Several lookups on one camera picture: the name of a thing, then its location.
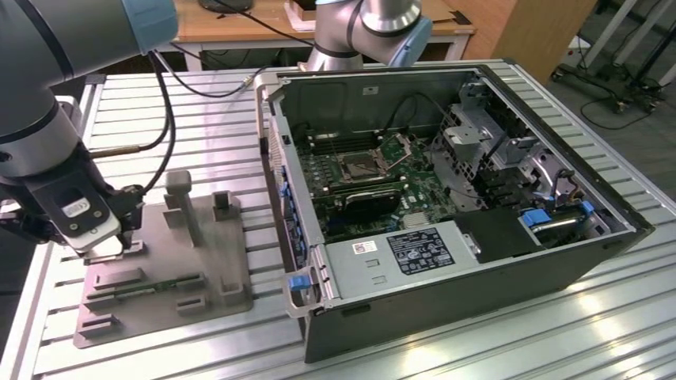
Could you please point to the dark monitor foot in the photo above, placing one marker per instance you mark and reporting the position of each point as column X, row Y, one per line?
column 227, row 4

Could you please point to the silver CPU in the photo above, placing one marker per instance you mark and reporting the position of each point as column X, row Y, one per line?
column 105, row 258

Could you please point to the CPU socket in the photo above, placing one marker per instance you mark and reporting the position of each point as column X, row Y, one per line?
column 361, row 166

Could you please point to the blue case latch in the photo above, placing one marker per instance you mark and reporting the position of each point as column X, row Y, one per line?
column 297, row 283

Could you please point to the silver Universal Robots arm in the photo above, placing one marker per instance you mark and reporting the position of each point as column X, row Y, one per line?
column 52, row 39

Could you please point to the black expansion card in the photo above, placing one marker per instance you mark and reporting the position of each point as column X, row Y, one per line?
column 369, row 204

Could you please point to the silver power supply unit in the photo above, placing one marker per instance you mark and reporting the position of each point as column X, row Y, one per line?
column 359, row 273

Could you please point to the green motherboard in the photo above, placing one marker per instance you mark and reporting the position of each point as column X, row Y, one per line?
column 417, row 194

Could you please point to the wheeled equipment stand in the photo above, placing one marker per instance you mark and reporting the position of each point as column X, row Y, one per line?
column 580, row 73

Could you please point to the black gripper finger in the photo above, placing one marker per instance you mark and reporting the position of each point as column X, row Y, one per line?
column 21, row 223
column 129, row 219

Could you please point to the black RAM slot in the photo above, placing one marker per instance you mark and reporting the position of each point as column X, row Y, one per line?
column 344, row 140
column 343, row 135
column 345, row 144
column 347, row 149

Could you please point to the black open PC case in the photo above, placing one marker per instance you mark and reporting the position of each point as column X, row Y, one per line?
column 423, row 316

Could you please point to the silver chipset heatsink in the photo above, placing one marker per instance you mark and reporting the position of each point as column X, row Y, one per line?
column 419, row 220

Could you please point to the wooden cabinet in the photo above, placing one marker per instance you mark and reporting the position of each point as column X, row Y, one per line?
column 533, row 35

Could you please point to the black plastic shroud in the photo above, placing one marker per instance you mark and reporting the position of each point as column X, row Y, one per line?
column 496, row 233

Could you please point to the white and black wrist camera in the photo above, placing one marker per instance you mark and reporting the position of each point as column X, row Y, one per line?
column 84, row 221

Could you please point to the flat brown cardboard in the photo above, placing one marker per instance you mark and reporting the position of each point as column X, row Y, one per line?
column 448, row 17

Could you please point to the silver drive cage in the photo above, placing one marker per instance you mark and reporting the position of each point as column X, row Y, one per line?
column 464, row 138

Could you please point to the blue plastic clip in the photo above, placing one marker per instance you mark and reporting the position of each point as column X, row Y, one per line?
column 535, row 219

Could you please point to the brown cardboard box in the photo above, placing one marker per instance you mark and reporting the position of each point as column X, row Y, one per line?
column 301, row 16

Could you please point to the green RAM stick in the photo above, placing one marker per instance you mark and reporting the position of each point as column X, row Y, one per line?
column 140, row 292

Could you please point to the wooden desk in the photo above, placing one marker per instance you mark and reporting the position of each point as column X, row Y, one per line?
column 237, row 27

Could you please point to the grey parts rack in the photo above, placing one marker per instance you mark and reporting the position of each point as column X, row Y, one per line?
column 159, row 316

